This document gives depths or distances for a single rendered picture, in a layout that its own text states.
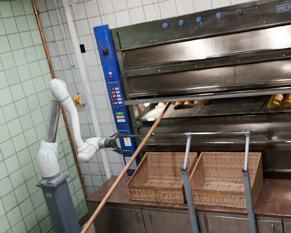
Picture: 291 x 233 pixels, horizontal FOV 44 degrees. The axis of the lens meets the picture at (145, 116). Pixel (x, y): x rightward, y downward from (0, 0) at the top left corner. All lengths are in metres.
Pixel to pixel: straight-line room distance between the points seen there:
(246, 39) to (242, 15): 0.19
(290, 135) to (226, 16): 1.10
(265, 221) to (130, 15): 2.07
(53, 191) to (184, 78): 1.49
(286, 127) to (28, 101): 2.41
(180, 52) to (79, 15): 1.09
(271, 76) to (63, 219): 2.08
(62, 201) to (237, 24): 2.05
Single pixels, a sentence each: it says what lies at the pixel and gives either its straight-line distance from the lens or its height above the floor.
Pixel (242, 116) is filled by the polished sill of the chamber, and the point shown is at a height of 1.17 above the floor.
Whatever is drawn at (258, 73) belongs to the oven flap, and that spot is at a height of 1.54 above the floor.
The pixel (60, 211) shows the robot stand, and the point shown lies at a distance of 3.25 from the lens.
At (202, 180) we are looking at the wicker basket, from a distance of 3.46.
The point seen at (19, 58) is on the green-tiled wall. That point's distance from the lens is 3.78.
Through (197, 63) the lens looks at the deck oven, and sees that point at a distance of 3.23.
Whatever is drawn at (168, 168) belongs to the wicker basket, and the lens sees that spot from 3.61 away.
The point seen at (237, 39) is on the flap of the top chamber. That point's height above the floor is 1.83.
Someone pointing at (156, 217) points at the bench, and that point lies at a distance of 3.35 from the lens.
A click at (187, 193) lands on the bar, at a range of 3.01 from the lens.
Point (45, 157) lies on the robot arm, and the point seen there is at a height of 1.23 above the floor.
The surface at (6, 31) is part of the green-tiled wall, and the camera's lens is 3.74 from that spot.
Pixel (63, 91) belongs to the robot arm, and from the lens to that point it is 3.04.
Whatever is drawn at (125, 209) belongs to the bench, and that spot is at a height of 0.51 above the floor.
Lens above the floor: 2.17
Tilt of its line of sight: 15 degrees down
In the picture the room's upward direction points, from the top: 12 degrees counter-clockwise
